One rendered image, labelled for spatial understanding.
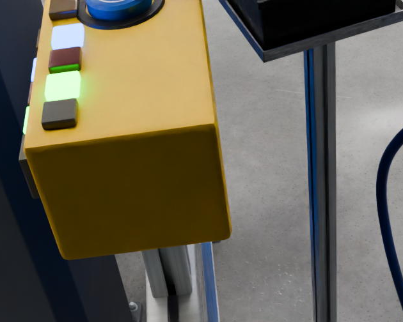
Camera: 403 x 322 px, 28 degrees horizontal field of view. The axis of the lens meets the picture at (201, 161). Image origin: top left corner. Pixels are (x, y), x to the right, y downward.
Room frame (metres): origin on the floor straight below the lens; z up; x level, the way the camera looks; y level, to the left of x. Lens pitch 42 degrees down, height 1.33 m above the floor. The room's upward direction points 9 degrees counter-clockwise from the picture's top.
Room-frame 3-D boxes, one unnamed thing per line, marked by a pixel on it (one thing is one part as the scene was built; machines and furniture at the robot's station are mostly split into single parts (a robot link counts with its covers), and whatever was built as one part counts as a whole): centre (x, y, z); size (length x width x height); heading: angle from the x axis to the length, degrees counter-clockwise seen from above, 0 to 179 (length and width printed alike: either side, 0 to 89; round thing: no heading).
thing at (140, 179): (0.39, 0.04, 1.02); 0.16 x 0.10 x 0.11; 178
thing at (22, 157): (0.33, 0.09, 1.04); 0.02 x 0.01 x 0.03; 178
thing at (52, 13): (0.44, 0.07, 1.08); 0.02 x 0.02 x 0.01; 88
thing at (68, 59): (0.38, 0.07, 1.08); 0.02 x 0.02 x 0.01; 88
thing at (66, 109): (0.33, 0.07, 1.08); 0.02 x 0.02 x 0.01; 88
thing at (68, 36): (0.40, 0.07, 1.08); 0.02 x 0.02 x 0.01; 88
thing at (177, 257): (0.39, 0.04, 0.92); 0.03 x 0.03 x 0.12; 88
